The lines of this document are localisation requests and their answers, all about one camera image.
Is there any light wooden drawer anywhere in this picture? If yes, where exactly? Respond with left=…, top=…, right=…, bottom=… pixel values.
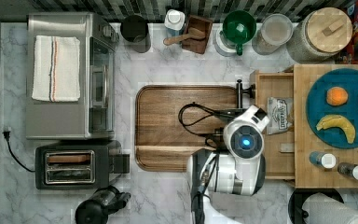
left=250, top=71, right=295, bottom=180

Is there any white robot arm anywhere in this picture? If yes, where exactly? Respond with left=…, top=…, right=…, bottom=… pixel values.
left=186, top=105, right=269, bottom=224

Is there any light wooden drawer cabinet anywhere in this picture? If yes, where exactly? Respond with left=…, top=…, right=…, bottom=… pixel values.
left=293, top=64, right=358, bottom=189

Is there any dark wooden cutting board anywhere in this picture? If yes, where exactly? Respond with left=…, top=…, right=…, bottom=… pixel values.
left=135, top=85, right=237, bottom=172

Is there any wooden scoop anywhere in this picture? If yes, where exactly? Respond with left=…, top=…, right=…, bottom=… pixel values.
left=163, top=27, right=206, bottom=46

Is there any dark wooden box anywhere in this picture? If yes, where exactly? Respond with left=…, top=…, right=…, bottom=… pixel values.
left=182, top=15, right=213, bottom=54

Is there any stainless steel toaster oven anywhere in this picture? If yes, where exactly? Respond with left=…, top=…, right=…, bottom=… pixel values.
left=26, top=12, right=118, bottom=139

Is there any white lidded bottle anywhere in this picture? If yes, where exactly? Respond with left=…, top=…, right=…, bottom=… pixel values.
left=164, top=9, right=186, bottom=37

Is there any black cylindrical cup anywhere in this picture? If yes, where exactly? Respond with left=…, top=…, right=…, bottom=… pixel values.
left=120, top=15, right=151, bottom=53

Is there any Deep River chips bag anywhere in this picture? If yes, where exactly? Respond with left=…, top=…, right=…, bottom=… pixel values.
left=267, top=97, right=294, bottom=135

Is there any clear jar white lid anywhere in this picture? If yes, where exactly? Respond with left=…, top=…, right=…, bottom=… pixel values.
left=252, top=14, right=294, bottom=55

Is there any black two-slot toaster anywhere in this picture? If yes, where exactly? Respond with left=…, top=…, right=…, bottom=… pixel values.
left=34, top=139, right=130, bottom=190

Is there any white striped dish towel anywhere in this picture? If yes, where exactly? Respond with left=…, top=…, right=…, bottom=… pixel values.
left=32, top=35, right=80, bottom=102

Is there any yellow banana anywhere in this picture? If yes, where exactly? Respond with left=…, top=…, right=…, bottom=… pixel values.
left=316, top=115, right=356, bottom=144

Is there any blue shaker white cap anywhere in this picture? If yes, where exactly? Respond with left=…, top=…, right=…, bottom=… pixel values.
left=309, top=151, right=337, bottom=169

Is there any black paper towel holder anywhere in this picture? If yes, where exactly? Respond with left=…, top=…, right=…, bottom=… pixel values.
left=288, top=189, right=344, bottom=224

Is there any orange fruit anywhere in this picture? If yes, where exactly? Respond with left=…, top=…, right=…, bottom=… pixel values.
left=326, top=87, right=349, bottom=106

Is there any large jar wooden lid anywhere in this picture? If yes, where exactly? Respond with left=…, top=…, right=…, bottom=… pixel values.
left=285, top=7, right=353, bottom=64

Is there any paper towel roll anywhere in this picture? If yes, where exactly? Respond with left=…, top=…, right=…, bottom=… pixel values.
left=302, top=193, right=358, bottom=224

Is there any blue round plate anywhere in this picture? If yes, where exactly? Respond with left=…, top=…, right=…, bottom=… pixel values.
left=306, top=68, right=358, bottom=149

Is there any dark shaker white cap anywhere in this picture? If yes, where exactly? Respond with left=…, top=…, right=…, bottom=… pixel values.
left=337, top=162, right=358, bottom=180

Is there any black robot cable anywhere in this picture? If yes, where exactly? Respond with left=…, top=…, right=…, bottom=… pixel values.
left=177, top=102, right=241, bottom=148

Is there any black drawer handle bar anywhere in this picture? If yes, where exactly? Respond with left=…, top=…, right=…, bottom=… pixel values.
left=236, top=79, right=255, bottom=108

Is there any black power cord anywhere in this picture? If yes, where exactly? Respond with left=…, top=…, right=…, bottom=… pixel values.
left=2, top=125, right=36, bottom=173

